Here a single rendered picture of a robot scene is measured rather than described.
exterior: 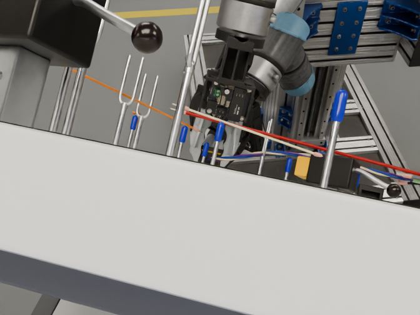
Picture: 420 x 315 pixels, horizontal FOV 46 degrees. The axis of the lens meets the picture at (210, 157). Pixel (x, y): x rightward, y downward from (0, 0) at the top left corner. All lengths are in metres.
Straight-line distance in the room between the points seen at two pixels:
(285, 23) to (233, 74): 0.31
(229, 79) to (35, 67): 0.45
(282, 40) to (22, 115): 0.74
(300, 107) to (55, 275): 1.70
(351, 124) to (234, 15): 1.70
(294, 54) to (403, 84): 2.08
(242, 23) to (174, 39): 2.52
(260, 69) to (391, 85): 2.09
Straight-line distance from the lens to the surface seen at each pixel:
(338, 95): 0.33
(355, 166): 0.52
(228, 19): 0.70
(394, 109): 2.83
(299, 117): 1.92
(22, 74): 0.26
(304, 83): 1.06
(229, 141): 0.77
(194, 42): 0.34
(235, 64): 0.68
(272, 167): 2.09
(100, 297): 0.22
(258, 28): 0.70
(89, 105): 2.76
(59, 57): 0.26
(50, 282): 0.23
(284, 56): 0.96
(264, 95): 0.94
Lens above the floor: 1.73
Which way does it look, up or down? 46 degrees down
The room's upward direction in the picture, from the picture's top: straight up
